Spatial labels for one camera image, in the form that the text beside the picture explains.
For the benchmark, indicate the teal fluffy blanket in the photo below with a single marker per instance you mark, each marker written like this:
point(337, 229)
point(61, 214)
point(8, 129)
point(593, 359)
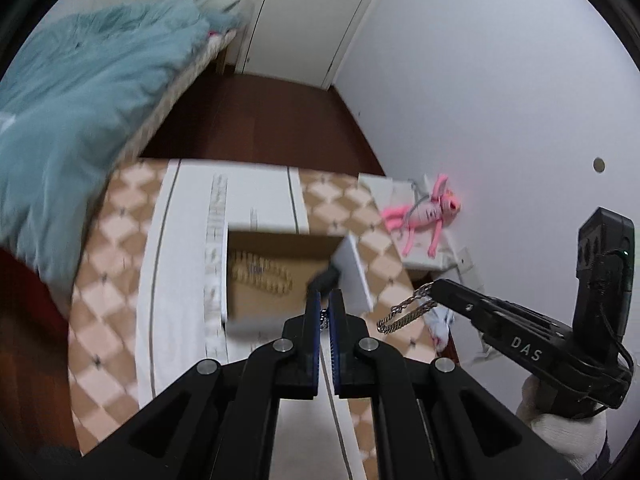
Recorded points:
point(85, 110)

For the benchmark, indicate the pink plush toy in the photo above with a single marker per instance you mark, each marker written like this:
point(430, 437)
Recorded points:
point(425, 210)

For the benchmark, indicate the bed mattress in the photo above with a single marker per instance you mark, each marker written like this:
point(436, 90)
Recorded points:
point(190, 85)

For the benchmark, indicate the brown checkered tablecloth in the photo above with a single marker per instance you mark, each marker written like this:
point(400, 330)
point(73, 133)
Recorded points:
point(100, 310)

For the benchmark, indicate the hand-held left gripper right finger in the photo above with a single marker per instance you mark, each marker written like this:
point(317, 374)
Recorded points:
point(336, 325)

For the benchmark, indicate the white cloth with red spots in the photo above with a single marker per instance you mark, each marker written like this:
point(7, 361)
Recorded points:
point(440, 327)

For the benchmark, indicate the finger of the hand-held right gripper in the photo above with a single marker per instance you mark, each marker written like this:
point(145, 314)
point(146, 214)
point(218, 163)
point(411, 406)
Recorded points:
point(465, 302)

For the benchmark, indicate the round wall cap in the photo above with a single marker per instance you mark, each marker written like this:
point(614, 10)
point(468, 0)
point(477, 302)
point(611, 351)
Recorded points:
point(598, 164)

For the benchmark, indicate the person's right hand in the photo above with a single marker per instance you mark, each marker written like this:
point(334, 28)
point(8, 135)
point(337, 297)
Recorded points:
point(565, 435)

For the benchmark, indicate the white door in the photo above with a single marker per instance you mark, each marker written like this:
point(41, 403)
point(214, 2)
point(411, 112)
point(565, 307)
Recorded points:
point(300, 20)

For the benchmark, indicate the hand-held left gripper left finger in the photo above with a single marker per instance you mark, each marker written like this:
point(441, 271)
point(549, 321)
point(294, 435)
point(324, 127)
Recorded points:
point(314, 325)

